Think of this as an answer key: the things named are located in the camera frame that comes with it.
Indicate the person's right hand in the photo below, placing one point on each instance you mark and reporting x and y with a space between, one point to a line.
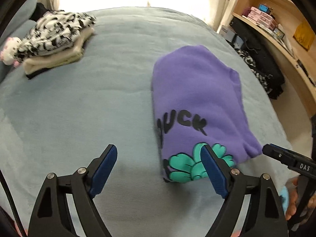
291 207

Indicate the light blue cloth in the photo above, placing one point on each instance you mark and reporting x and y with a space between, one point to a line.
285 198

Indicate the purple zip hoodie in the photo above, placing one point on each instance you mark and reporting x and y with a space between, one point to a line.
197 91

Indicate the small blue box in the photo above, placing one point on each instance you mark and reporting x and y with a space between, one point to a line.
263 8

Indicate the grey-blue bed cover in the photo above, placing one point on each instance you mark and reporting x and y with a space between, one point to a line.
98 98

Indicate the black and white patterned cloth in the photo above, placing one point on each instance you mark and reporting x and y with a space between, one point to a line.
251 64

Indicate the wooden bookshelf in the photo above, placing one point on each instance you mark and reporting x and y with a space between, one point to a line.
279 2

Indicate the cream folded garment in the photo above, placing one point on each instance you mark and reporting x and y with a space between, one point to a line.
56 60

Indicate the black folded garment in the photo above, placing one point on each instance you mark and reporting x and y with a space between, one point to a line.
34 74

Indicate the stack of pink boxes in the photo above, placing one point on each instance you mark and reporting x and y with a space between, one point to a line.
263 18

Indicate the black bag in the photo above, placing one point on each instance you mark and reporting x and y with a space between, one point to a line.
261 54

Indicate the white and blue carton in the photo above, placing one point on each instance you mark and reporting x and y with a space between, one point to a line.
229 33

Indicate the black and white printed garment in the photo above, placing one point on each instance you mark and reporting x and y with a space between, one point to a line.
56 32

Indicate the pink and white cat plush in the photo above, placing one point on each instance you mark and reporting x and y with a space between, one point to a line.
9 51

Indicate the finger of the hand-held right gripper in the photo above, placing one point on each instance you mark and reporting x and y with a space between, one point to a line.
279 154

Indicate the yellow bag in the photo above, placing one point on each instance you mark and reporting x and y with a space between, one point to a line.
305 35

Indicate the dark cloth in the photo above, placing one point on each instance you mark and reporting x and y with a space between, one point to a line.
40 11

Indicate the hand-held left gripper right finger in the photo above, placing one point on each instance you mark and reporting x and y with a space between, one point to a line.
212 170

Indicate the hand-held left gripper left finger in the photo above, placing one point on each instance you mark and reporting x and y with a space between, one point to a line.
103 170

